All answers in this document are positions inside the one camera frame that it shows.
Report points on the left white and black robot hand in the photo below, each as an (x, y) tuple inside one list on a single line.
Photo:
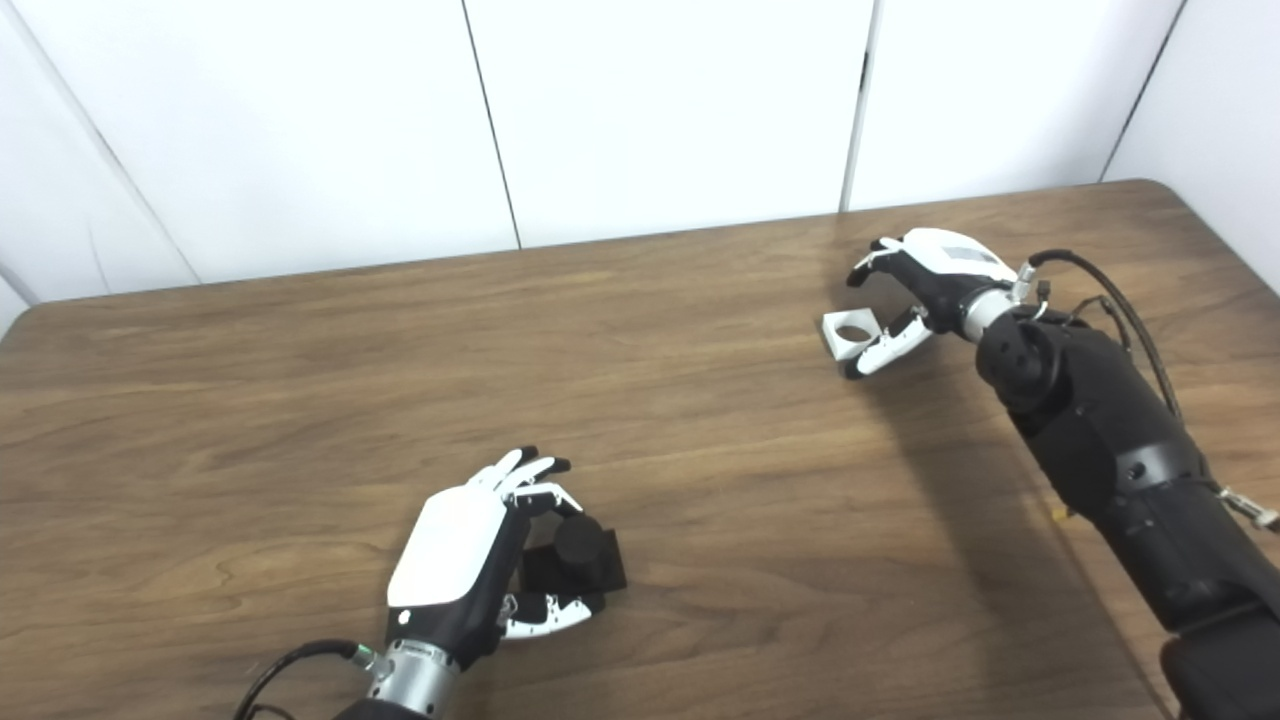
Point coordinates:
[(455, 545)]

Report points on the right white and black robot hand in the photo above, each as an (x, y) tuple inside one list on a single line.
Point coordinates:
[(950, 270)]

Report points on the black peg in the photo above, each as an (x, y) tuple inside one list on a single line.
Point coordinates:
[(580, 560)]

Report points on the white square piece with hole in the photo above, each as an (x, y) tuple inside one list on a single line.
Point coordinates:
[(845, 340)]

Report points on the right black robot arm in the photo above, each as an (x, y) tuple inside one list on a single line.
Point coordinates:
[(1130, 450)]

